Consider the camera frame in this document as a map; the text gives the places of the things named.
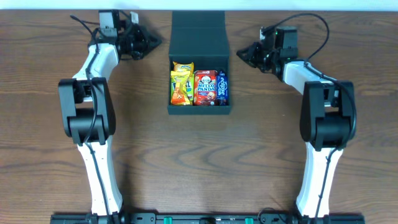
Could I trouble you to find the blue Eclipse mint box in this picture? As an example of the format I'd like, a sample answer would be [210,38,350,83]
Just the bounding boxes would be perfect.
[216,70,229,106]

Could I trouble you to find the small yellow snack packet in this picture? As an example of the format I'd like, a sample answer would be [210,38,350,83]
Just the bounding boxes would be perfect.
[173,62,194,75]

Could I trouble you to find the black gift box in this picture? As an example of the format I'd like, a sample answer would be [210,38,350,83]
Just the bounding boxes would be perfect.
[167,11,233,116]

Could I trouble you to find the red Hello Panda box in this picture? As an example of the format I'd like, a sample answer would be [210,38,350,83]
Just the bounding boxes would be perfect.
[193,70,218,106]

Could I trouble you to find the green Pretz box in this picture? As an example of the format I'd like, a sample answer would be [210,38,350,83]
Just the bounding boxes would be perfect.
[186,74,195,103]

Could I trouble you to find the yellow orange snack packet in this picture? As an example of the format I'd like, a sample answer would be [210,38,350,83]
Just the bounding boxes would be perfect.
[170,71,192,106]

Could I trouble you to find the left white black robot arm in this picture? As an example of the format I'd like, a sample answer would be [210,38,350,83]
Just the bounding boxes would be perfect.
[58,24,161,223]

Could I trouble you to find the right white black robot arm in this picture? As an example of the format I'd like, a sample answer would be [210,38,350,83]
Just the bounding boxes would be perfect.
[236,26,356,222]

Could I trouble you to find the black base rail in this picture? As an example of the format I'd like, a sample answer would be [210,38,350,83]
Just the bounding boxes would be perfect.
[50,212,365,224]

